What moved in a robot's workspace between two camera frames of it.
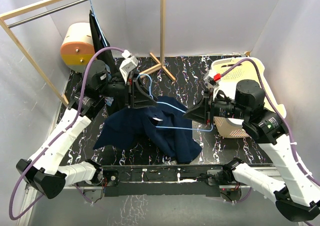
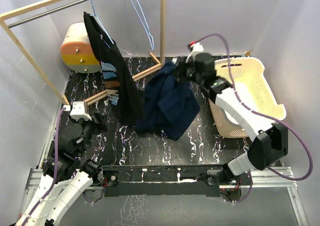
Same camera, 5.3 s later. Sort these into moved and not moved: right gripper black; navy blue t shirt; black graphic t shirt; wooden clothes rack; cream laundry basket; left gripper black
Moved: right gripper black; left gripper black; black graphic t shirt; navy blue t shirt
Not moved: wooden clothes rack; cream laundry basket
